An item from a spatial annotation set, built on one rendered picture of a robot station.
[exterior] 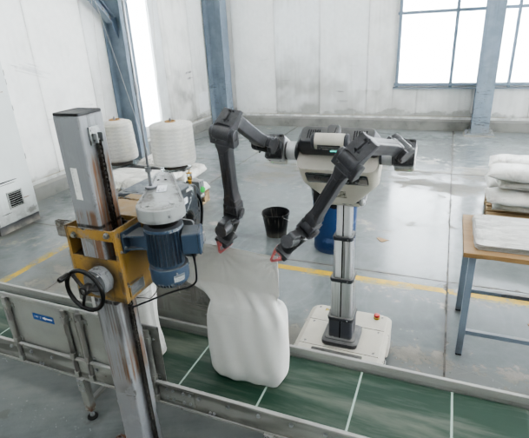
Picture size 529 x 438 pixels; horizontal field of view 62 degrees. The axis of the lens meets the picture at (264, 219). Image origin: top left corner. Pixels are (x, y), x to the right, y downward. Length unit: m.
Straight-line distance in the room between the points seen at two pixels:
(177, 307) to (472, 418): 1.67
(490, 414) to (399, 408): 0.39
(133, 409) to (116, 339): 0.38
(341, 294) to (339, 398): 0.60
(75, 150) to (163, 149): 0.30
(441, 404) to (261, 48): 8.96
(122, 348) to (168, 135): 0.91
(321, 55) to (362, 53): 0.85
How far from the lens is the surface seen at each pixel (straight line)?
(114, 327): 1.96
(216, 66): 10.58
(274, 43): 10.26
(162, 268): 1.73
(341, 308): 2.63
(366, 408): 2.24
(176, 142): 1.67
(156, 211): 1.61
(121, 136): 1.84
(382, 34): 9.69
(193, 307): 2.75
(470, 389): 2.42
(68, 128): 1.67
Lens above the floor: 1.98
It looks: 23 degrees down
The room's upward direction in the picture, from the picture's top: 3 degrees counter-clockwise
